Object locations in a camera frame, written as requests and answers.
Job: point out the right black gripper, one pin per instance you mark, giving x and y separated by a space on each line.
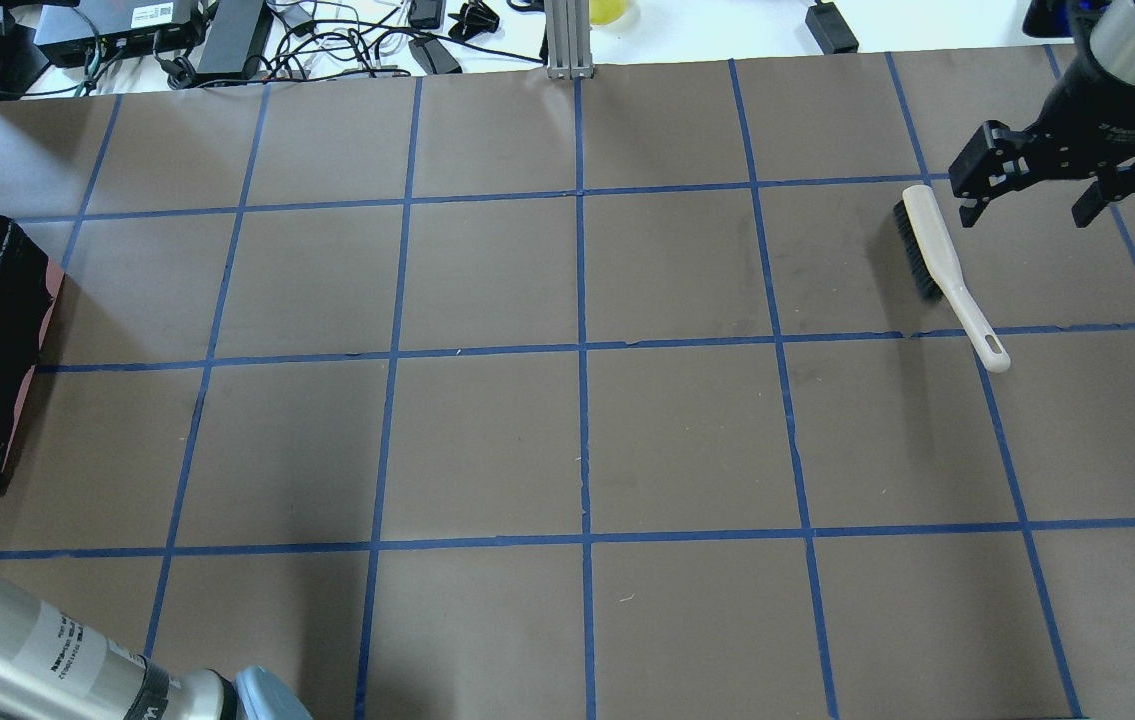
1099 107

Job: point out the beige hand brush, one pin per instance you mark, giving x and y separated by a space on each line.
938 274

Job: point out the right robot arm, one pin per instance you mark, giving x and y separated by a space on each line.
1108 25

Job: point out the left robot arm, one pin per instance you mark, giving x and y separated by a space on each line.
53 666

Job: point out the black power adapter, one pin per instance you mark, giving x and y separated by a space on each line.
830 29

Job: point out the yellow tape roll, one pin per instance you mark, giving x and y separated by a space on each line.
610 13

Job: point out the aluminium frame post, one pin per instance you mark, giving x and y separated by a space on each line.
569 54

